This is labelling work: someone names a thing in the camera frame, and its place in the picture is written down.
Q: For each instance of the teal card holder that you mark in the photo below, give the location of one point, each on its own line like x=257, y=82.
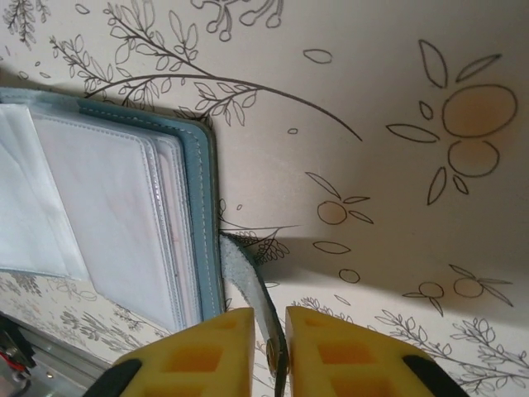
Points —
x=124, y=186

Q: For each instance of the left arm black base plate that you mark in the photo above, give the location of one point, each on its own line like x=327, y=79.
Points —
x=12, y=339

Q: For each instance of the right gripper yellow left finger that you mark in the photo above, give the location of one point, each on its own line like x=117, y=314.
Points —
x=198, y=364

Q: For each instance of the floral table covering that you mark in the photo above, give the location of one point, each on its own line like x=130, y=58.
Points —
x=372, y=186

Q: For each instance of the wide aluminium frame rail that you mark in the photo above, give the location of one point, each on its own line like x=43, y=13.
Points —
x=62, y=372

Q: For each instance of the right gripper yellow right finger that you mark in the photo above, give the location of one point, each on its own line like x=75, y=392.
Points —
x=351, y=364

